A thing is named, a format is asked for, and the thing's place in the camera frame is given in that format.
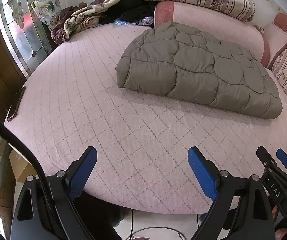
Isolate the floral cushion by window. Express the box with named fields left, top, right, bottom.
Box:
left=31, top=0, right=61, bottom=31

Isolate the pink red-trimmed bolster cushion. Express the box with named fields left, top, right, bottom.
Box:
left=154, top=1, right=270, bottom=67

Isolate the black cable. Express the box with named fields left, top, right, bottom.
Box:
left=0, top=108, right=59, bottom=239

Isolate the blue plastic bag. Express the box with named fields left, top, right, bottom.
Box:
left=113, top=16, right=155, bottom=27

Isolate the brown beige floral blanket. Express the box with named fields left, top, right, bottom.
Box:
left=51, top=0, right=120, bottom=44

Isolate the cardboard box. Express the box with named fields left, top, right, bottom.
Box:
left=9, top=150, right=37, bottom=183

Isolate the stained glass window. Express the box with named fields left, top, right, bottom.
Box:
left=0, top=0, right=53, bottom=78

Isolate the olive quilted hooded jacket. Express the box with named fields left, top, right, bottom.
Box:
left=116, top=22, right=283, bottom=119

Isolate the pink quilted bed mattress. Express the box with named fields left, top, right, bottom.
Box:
left=5, top=24, right=287, bottom=214

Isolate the black clothing pile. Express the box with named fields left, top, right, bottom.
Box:
left=99, top=0, right=158, bottom=24

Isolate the black smartphone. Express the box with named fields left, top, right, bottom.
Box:
left=6, top=86, right=26, bottom=122

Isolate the pink red-trimmed side cushion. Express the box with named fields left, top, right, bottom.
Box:
left=261, top=13, right=287, bottom=69

